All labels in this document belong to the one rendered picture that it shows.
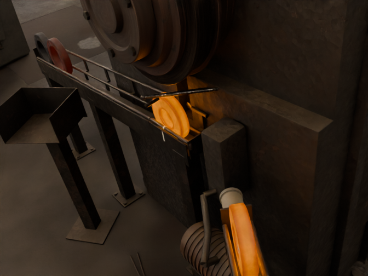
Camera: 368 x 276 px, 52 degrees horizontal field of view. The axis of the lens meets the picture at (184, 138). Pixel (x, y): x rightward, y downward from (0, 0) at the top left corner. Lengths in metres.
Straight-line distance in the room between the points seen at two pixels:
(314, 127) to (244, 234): 0.28
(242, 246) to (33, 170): 1.85
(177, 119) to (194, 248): 0.37
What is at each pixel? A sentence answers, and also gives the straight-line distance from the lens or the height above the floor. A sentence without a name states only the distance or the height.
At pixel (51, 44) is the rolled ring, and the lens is 1.91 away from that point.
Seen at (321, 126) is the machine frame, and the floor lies 0.87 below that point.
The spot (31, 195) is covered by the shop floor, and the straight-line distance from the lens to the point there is 2.28.
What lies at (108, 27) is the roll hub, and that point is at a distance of 0.97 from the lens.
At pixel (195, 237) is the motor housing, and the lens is 1.09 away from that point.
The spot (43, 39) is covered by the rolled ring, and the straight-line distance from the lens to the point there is 2.05.
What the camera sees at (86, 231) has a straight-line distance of 1.93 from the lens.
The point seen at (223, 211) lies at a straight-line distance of 0.90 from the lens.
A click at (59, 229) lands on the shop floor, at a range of 2.01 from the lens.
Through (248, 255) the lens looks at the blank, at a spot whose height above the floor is 0.74.
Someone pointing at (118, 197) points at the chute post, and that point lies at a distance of 2.02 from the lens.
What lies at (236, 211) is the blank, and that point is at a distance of 0.80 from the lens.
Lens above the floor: 1.39
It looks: 37 degrees down
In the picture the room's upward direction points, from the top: 10 degrees counter-clockwise
